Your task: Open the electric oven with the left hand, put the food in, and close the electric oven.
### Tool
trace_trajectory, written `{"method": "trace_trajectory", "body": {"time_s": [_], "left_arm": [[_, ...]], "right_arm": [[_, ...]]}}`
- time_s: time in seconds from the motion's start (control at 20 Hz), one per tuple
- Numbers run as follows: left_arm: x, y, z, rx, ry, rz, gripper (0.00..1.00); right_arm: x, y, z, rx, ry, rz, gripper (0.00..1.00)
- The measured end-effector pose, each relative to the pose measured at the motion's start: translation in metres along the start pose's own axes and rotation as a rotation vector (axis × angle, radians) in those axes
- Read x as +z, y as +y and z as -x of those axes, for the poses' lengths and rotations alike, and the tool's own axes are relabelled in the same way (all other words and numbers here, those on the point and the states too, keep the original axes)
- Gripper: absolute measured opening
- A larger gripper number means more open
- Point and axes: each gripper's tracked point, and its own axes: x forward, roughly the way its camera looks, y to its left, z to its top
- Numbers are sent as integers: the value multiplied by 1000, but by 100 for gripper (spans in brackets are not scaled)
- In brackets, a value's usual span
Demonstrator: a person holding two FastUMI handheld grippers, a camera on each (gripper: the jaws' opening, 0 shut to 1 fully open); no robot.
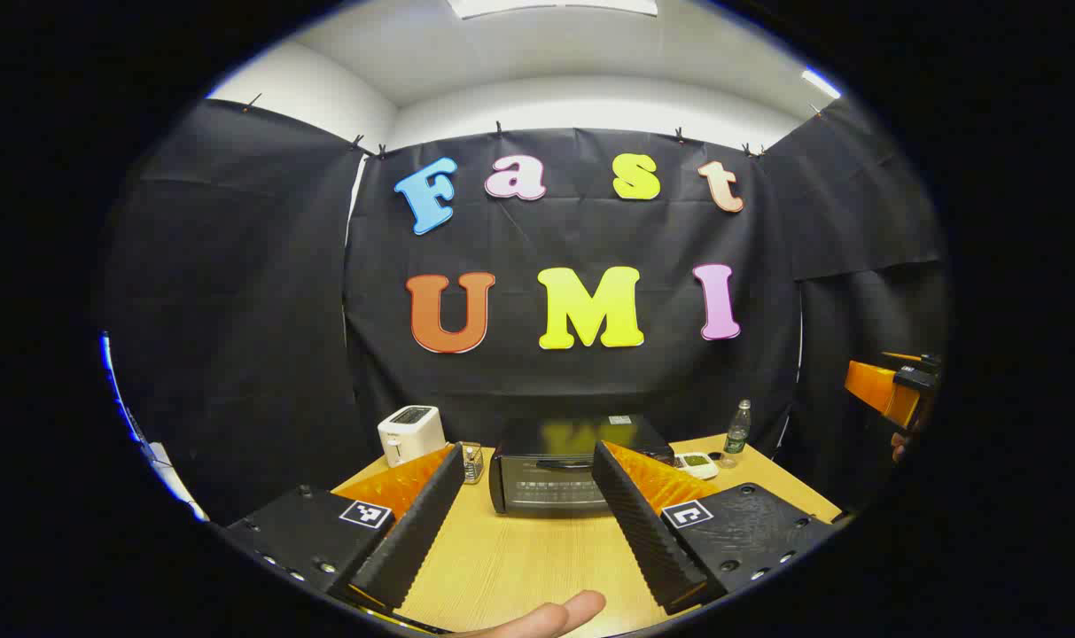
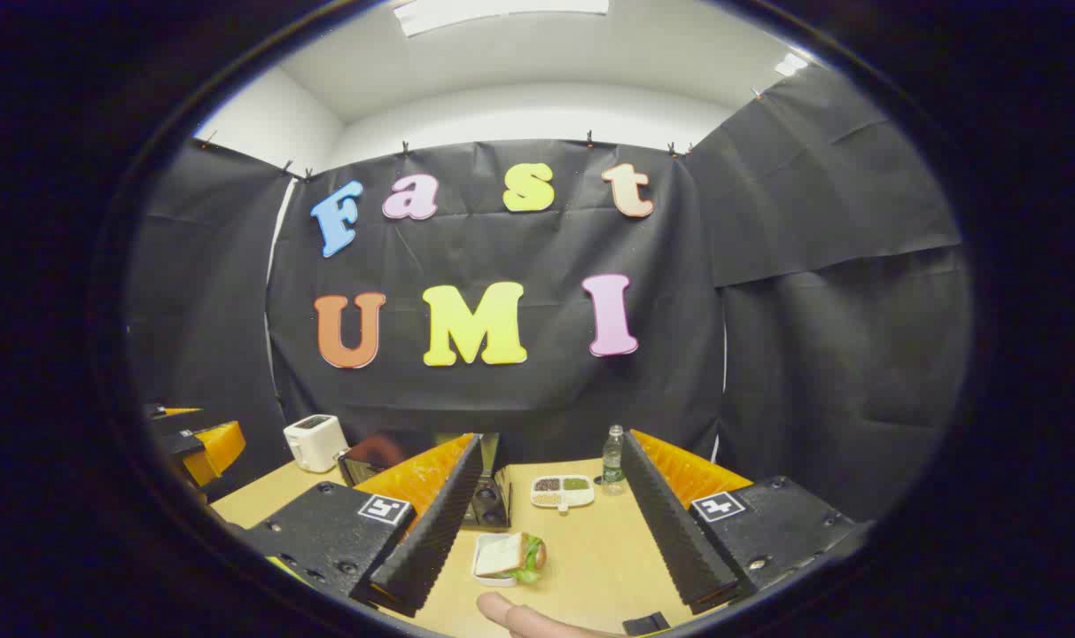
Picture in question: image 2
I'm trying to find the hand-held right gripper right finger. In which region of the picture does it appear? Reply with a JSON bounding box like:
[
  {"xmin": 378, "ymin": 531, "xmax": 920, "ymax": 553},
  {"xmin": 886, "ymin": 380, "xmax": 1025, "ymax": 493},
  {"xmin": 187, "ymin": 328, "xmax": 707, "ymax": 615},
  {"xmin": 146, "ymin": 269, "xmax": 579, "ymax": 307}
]
[{"xmin": 621, "ymin": 429, "xmax": 876, "ymax": 617}]

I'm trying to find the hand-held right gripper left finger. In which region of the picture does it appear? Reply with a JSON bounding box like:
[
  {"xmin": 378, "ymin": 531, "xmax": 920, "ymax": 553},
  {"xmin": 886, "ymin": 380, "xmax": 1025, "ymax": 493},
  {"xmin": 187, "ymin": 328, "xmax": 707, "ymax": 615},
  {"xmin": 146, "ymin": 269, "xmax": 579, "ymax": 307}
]
[{"xmin": 245, "ymin": 432, "xmax": 485, "ymax": 619}]

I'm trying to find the black electric oven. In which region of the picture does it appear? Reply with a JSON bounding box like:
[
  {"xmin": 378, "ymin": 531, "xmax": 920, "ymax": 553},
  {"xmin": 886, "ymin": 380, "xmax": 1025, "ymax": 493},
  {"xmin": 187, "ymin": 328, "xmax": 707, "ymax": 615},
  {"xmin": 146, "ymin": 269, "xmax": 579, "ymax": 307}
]
[{"xmin": 338, "ymin": 432, "xmax": 514, "ymax": 532}]

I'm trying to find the small white dish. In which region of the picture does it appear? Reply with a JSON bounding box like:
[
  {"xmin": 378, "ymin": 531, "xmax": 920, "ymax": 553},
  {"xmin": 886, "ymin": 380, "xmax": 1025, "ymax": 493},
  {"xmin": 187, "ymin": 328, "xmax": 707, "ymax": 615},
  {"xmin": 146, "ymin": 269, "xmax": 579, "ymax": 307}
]
[{"xmin": 471, "ymin": 532, "xmax": 538, "ymax": 588}]

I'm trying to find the sandwich with lettuce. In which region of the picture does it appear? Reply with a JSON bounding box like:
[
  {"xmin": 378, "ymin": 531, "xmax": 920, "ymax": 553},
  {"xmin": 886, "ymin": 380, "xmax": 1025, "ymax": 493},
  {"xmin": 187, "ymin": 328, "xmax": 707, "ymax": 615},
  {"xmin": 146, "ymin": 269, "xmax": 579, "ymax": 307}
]
[{"xmin": 476, "ymin": 532, "xmax": 549, "ymax": 585}]

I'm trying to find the clear plastic water bottle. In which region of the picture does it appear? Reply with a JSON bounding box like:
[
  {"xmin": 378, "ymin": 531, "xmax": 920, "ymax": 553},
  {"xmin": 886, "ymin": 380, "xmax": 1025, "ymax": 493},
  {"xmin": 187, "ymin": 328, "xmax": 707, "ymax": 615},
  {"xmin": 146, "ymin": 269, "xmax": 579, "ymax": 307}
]
[{"xmin": 601, "ymin": 424, "xmax": 627, "ymax": 496}]

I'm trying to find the white toaster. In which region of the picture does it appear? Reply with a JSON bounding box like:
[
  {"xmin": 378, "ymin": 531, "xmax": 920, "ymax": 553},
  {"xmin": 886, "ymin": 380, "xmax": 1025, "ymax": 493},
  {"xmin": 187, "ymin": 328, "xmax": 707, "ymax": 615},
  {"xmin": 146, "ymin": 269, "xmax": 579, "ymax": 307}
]
[{"xmin": 284, "ymin": 414, "xmax": 351, "ymax": 474}]

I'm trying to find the white divided grain plate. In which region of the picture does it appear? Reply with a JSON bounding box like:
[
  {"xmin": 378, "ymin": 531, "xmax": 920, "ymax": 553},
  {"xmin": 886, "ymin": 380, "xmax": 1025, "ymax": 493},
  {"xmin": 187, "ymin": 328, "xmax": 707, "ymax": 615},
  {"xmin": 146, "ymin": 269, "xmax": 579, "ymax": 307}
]
[{"xmin": 529, "ymin": 474, "xmax": 596, "ymax": 514}]

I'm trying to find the black backdrop cloth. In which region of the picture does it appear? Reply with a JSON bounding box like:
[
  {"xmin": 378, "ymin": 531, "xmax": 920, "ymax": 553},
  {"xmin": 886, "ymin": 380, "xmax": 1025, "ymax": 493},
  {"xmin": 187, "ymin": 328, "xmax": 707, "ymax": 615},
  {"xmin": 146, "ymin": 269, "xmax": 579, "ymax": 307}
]
[{"xmin": 125, "ymin": 66, "xmax": 972, "ymax": 524}]

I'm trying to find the large ceiling light panel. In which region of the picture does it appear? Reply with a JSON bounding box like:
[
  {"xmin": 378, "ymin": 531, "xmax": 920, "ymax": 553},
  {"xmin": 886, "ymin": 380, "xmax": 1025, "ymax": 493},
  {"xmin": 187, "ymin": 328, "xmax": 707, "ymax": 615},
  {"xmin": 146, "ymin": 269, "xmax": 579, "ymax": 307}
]
[{"xmin": 393, "ymin": 0, "xmax": 611, "ymax": 37}]

